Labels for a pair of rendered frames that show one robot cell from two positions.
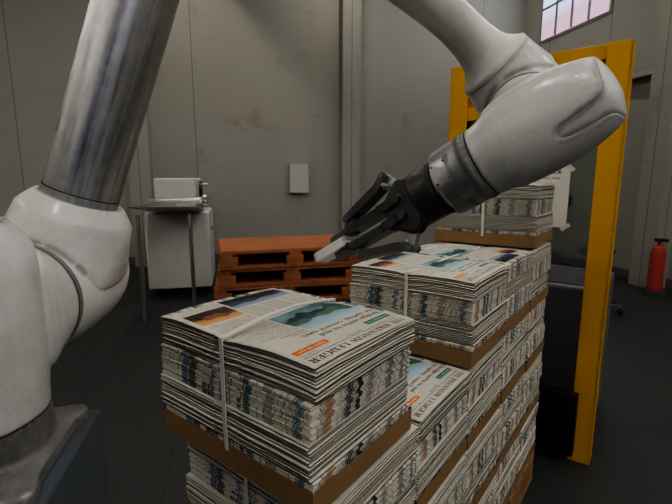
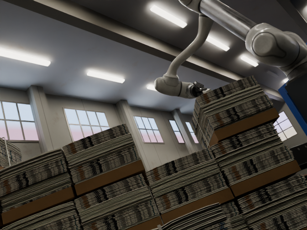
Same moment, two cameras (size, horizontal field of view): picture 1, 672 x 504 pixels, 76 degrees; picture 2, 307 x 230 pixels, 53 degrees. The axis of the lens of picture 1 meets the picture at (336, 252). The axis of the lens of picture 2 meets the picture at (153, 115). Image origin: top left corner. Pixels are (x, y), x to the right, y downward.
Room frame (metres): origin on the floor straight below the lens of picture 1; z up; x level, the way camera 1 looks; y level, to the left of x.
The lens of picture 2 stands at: (1.98, 0.92, 0.54)
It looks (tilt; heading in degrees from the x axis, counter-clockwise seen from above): 22 degrees up; 227
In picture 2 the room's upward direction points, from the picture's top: 23 degrees counter-clockwise
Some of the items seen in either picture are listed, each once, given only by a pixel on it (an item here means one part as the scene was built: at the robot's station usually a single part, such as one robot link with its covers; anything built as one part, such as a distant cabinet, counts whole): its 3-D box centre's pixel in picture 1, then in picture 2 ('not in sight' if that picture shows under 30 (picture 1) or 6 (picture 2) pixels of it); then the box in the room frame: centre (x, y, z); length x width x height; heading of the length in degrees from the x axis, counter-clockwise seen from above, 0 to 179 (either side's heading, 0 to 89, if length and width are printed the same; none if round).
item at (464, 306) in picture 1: (427, 301); (110, 168); (1.25, -0.27, 0.95); 0.38 x 0.29 x 0.23; 53
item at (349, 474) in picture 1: (332, 438); not in sight; (0.69, 0.01, 0.86); 0.29 x 0.16 x 0.04; 142
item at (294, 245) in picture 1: (285, 289); not in sight; (3.47, 0.42, 0.40); 1.12 x 0.77 x 0.81; 104
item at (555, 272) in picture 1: (531, 339); not in sight; (2.36, -1.12, 0.40); 0.70 x 0.55 x 0.80; 53
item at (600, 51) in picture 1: (534, 63); not in sight; (2.06, -0.90, 1.82); 0.75 x 0.06 x 0.06; 53
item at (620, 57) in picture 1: (598, 267); not in sight; (1.86, -1.16, 0.92); 0.09 x 0.09 x 1.85; 53
